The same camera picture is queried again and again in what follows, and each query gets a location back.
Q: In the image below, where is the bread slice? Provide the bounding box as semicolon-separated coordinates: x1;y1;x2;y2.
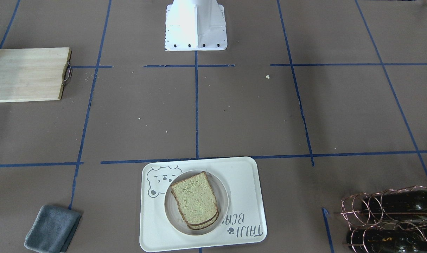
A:
170;171;219;225
184;211;219;230

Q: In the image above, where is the white bowl plate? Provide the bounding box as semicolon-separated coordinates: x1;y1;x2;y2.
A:
164;170;230;236

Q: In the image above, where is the cream bear tray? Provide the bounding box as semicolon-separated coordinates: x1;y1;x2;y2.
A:
139;157;268;252

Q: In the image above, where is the green wine bottle front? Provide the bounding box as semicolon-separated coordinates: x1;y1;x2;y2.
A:
346;226;427;253

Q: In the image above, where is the green wine bottle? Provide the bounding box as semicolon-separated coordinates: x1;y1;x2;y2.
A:
361;189;427;221
346;226;427;253

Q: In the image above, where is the grey folded cloth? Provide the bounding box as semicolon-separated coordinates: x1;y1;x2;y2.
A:
24;205;82;253

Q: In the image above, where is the wooden cutting board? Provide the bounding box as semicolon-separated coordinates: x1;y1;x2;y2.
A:
0;47;72;103

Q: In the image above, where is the green wine bottle middle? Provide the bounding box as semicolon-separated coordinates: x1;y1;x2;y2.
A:
361;189;427;221

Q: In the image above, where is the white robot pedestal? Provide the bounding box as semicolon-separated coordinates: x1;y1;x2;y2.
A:
164;0;228;51

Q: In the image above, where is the copper wire bottle rack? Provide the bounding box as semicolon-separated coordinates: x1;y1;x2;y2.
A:
337;186;427;253

